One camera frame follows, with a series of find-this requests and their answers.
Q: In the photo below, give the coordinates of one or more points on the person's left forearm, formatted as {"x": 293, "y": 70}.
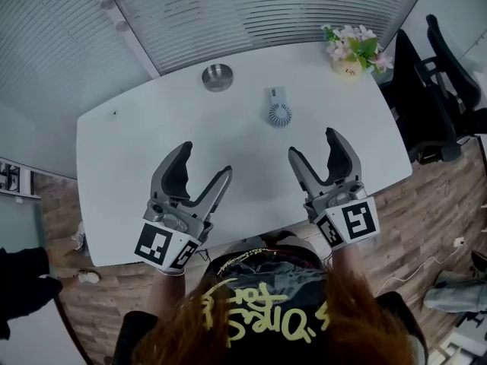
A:
{"x": 165, "y": 291}

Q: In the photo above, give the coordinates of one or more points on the white framed shelf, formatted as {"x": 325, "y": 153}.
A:
{"x": 15, "y": 179}

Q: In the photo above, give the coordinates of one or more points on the person's right forearm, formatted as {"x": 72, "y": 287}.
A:
{"x": 348, "y": 259}

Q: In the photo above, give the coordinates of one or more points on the black office chair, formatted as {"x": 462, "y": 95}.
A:
{"x": 452, "y": 67}
{"x": 412, "y": 89}

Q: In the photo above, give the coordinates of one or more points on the round metal ashtray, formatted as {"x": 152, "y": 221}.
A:
{"x": 217, "y": 76}

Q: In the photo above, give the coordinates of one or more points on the grey cloth bundle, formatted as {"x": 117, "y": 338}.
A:
{"x": 454, "y": 291}

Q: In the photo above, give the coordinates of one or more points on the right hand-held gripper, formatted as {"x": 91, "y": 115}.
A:
{"x": 342, "y": 204}

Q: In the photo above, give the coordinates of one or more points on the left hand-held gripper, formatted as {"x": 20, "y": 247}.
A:
{"x": 173, "y": 223}

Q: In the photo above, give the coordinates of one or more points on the person's black yellow-printed shirt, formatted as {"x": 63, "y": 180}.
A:
{"x": 266, "y": 280}

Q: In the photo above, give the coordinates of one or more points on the small white handheld fan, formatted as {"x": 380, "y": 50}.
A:
{"x": 279, "y": 114}

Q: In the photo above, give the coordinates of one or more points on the white shoe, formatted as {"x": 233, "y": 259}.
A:
{"x": 89, "y": 277}
{"x": 79, "y": 238}

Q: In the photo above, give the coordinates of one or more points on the pink flowers in cream pot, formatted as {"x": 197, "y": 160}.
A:
{"x": 355, "y": 49}

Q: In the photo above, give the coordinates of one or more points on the white power plug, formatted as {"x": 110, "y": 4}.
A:
{"x": 460, "y": 242}

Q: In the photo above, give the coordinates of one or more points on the round metal glass fitting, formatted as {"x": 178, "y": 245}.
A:
{"x": 107, "y": 3}
{"x": 122, "y": 26}

